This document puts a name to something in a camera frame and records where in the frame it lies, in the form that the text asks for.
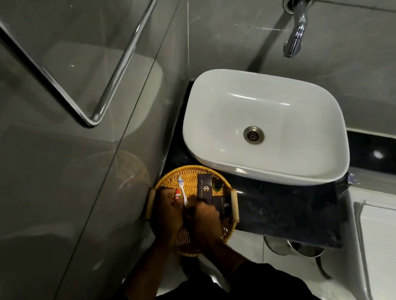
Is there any chrome wall faucet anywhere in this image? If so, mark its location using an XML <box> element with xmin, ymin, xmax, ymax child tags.
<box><xmin>275</xmin><ymin>0</ymin><xmax>316</xmax><ymax>61</ymax></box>

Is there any white toilet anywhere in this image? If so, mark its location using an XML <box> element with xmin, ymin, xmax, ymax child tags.
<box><xmin>331</xmin><ymin>186</ymin><xmax>396</xmax><ymax>300</ymax></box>

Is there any chrome sink drain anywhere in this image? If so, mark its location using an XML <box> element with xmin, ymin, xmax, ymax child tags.
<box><xmin>242</xmin><ymin>125</ymin><xmax>266</xmax><ymax>146</ymax></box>

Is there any tall dark amenity box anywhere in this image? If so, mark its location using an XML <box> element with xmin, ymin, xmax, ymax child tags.
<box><xmin>194</xmin><ymin>172</ymin><xmax>217</xmax><ymax>206</ymax></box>

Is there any person's left forearm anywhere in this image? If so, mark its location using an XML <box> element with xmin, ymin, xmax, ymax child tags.
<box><xmin>121</xmin><ymin>238</ymin><xmax>178</xmax><ymax>300</ymax></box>

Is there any person's right hand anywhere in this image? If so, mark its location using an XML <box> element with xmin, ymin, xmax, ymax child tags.
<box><xmin>180</xmin><ymin>199</ymin><xmax>228</xmax><ymax>252</ymax></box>

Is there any round wicker tray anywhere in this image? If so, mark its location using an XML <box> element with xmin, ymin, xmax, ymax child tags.
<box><xmin>139</xmin><ymin>159</ymin><xmax>247</xmax><ymax>264</ymax></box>

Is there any person's left hand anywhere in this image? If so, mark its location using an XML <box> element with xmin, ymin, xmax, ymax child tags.
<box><xmin>147</xmin><ymin>186</ymin><xmax>188</xmax><ymax>249</ymax></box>

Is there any white toothbrush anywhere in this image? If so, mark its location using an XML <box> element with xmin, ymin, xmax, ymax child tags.
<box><xmin>174</xmin><ymin>176</ymin><xmax>192</xmax><ymax>207</ymax></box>

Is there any person's right forearm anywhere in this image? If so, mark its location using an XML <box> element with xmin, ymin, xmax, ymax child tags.
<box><xmin>200</xmin><ymin>238</ymin><xmax>249</xmax><ymax>285</ymax></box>

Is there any white ceramic sink basin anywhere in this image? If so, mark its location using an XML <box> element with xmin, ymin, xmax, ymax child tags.
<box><xmin>176</xmin><ymin>64</ymin><xmax>361</xmax><ymax>193</ymax></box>

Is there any small dark amenity box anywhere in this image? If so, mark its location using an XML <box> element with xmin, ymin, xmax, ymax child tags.
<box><xmin>211</xmin><ymin>194</ymin><xmax>227</xmax><ymax>215</ymax></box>

